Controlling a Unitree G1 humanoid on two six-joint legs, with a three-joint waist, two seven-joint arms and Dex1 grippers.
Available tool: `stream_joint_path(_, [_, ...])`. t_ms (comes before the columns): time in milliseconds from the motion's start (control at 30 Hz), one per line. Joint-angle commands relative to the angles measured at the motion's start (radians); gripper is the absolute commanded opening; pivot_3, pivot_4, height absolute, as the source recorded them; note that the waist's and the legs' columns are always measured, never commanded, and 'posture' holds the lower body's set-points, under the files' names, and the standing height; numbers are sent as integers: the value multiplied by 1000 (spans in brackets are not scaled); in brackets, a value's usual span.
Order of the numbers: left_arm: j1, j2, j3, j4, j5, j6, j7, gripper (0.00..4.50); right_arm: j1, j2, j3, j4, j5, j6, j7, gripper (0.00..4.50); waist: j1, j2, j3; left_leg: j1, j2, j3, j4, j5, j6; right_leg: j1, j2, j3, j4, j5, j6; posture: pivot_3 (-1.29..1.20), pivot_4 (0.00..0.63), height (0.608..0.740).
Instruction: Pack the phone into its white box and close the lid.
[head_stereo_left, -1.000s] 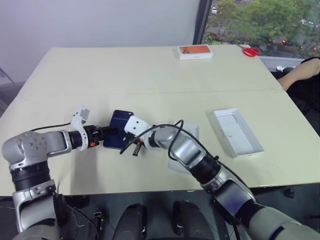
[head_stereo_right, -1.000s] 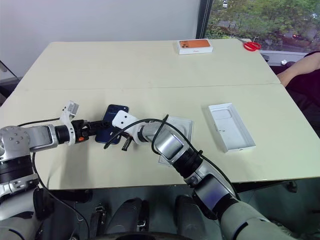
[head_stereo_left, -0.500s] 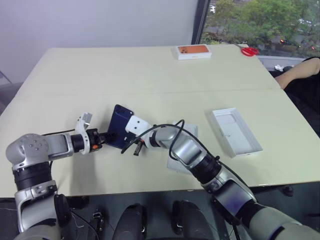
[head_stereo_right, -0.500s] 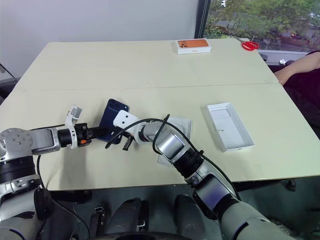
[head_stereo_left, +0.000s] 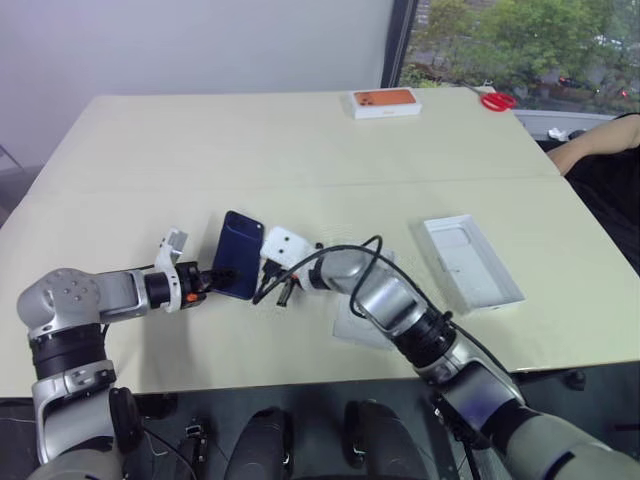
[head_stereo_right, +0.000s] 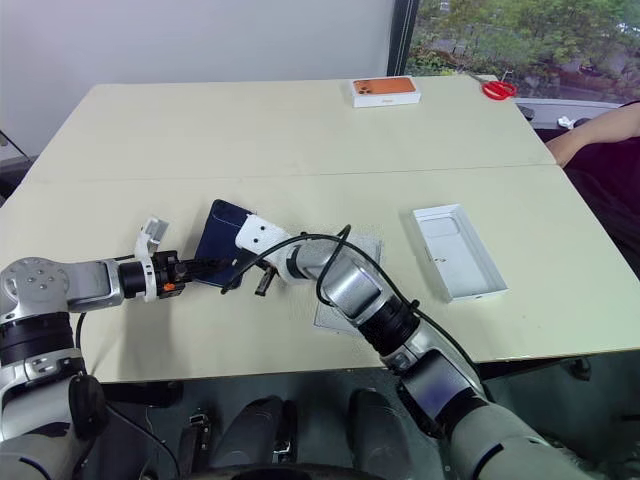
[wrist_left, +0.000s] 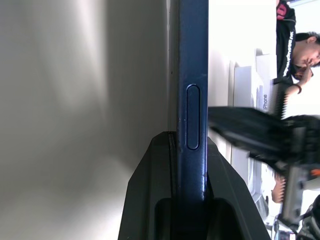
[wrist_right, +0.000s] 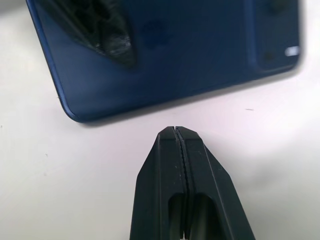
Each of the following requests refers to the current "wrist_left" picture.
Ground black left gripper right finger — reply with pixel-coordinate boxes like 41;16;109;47
203;138;273;240

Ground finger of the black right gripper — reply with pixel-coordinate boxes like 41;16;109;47
211;126;283;164
208;106;283;141

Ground white iPhone boxes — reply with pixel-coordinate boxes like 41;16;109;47
231;65;277;195

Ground person in black shirt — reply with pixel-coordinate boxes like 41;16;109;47
273;0;320;96

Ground white phone box base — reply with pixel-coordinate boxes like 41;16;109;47
254;48;278;81

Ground dark blue smartphone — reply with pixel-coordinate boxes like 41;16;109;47
166;0;210;240

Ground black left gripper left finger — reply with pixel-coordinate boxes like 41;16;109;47
117;130;179;240

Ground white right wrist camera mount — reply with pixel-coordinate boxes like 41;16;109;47
282;163;320;226

